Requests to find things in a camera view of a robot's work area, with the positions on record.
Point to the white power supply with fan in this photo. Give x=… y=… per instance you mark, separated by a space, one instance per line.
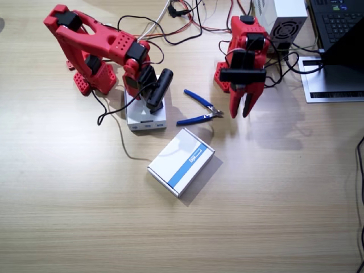
x=284 y=17

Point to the black laptop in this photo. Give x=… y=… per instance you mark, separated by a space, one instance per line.
x=335 y=20

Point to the plain white box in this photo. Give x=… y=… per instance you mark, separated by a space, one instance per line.
x=142 y=120

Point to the black monitor panel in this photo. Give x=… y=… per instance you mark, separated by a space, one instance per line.
x=349 y=48

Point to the white box with blue stripe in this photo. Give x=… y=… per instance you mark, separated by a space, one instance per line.
x=179 y=159

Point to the red robot arm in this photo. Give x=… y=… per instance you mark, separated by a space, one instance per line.
x=94 y=34
x=241 y=28

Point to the black webcam on gripper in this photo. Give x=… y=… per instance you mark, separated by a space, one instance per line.
x=160 y=88
x=241 y=75

